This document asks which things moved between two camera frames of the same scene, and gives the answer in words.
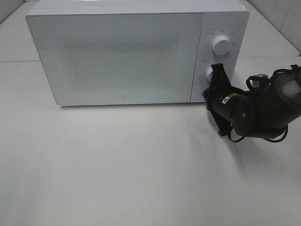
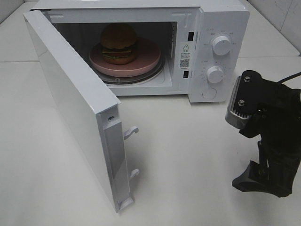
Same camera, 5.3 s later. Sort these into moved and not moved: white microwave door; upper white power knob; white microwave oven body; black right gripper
Moved: white microwave door; black right gripper
Not moved: white microwave oven body; upper white power knob
